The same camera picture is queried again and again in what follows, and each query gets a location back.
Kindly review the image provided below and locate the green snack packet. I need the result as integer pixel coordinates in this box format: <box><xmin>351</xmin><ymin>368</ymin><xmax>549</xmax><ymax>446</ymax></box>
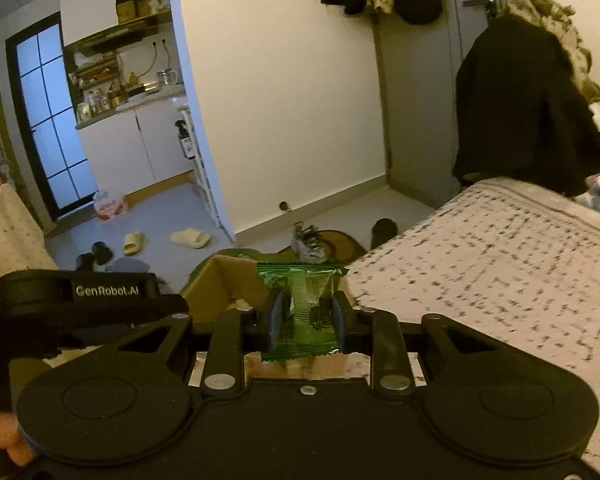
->
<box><xmin>256</xmin><ymin>261</ymin><xmax>350</xmax><ymax>363</ymax></box>

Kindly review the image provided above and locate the white wall cabinet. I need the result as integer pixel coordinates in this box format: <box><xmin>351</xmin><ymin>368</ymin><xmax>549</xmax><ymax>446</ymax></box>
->
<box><xmin>60</xmin><ymin>0</ymin><xmax>120</xmax><ymax>47</ymax></box>

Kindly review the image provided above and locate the white narrow shelf rack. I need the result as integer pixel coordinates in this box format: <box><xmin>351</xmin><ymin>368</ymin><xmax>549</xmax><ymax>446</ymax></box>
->
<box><xmin>177</xmin><ymin>105</ymin><xmax>228</xmax><ymax>233</ymax></box>

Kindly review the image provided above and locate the brown cardboard box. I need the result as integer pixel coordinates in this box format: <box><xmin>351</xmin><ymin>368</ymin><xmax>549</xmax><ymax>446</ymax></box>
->
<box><xmin>180</xmin><ymin>254</ymin><xmax>376</xmax><ymax>381</ymax></box>

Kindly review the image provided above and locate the black-framed glass door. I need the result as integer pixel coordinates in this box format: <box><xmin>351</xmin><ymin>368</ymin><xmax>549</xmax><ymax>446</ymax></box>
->
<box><xmin>5</xmin><ymin>12</ymin><xmax>98</xmax><ymax>221</ymax></box>

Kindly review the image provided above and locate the grey patterned sneaker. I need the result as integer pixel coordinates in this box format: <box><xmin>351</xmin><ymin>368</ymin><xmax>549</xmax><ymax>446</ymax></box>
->
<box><xmin>291</xmin><ymin>222</ymin><xmax>328</xmax><ymax>263</ymax></box>

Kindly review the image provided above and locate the grey cushion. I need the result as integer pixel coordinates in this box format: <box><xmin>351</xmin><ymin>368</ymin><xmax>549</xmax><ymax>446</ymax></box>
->
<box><xmin>107</xmin><ymin>256</ymin><xmax>153</xmax><ymax>273</ymax></box>

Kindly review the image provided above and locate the person's left hand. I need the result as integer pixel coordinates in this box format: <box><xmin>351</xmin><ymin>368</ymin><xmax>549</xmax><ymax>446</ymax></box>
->
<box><xmin>0</xmin><ymin>405</ymin><xmax>35</xmax><ymax>467</ymax></box>

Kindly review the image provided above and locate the red white plastic bag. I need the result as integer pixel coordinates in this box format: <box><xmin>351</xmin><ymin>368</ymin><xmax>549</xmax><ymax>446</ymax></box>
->
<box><xmin>92</xmin><ymin>190</ymin><xmax>130</xmax><ymax>222</ymax></box>

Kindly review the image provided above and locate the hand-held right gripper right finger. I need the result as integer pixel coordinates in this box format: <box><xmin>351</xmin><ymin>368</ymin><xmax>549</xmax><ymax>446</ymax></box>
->
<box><xmin>330</xmin><ymin>290</ymin><xmax>486</xmax><ymax>401</ymax></box>

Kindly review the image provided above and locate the beige dotted tablecloth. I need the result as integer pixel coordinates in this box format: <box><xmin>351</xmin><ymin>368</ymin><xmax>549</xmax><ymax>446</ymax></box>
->
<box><xmin>0</xmin><ymin>182</ymin><xmax>56</xmax><ymax>281</ymax></box>

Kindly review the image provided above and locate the white kitchen cabinet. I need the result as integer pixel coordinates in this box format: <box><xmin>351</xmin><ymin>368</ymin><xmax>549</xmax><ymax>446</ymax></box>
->
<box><xmin>77</xmin><ymin>87</ymin><xmax>201</xmax><ymax>196</ymax></box>

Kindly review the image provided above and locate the steel range hood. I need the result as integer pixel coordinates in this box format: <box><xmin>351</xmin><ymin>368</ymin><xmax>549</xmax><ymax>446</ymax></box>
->
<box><xmin>65</xmin><ymin>15</ymin><xmax>173</xmax><ymax>52</ymax></box>

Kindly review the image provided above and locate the black spray bottle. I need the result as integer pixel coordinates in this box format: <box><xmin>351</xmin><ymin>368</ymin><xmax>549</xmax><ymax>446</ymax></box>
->
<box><xmin>175</xmin><ymin>120</ymin><xmax>195</xmax><ymax>160</ymax></box>

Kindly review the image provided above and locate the grey door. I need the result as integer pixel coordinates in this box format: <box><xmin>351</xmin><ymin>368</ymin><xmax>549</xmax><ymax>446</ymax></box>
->
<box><xmin>372</xmin><ymin>0</ymin><xmax>511</xmax><ymax>208</ymax></box>

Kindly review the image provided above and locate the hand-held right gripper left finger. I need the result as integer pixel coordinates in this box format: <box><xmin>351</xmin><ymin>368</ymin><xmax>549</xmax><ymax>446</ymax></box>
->
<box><xmin>100</xmin><ymin>287</ymin><xmax>287</xmax><ymax>403</ymax></box>

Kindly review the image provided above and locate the black coat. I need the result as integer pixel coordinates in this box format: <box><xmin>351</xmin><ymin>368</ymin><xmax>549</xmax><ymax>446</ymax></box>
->
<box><xmin>452</xmin><ymin>12</ymin><xmax>600</xmax><ymax>198</ymax></box>

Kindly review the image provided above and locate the beige slipper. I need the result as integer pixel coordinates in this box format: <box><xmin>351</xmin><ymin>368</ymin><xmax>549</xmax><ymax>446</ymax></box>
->
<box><xmin>170</xmin><ymin>227</ymin><xmax>212</xmax><ymax>250</ymax></box>
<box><xmin>122</xmin><ymin>231</ymin><xmax>146</xmax><ymax>256</ymax></box>

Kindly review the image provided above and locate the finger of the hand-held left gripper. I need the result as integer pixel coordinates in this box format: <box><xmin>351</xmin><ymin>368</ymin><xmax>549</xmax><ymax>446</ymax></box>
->
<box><xmin>130</xmin><ymin>294</ymin><xmax>190</xmax><ymax>328</ymax></box>

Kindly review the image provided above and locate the checkered beige hoodie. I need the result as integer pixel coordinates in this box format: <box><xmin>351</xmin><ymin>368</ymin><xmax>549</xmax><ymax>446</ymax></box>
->
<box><xmin>500</xmin><ymin>0</ymin><xmax>600</xmax><ymax>103</ymax></box>

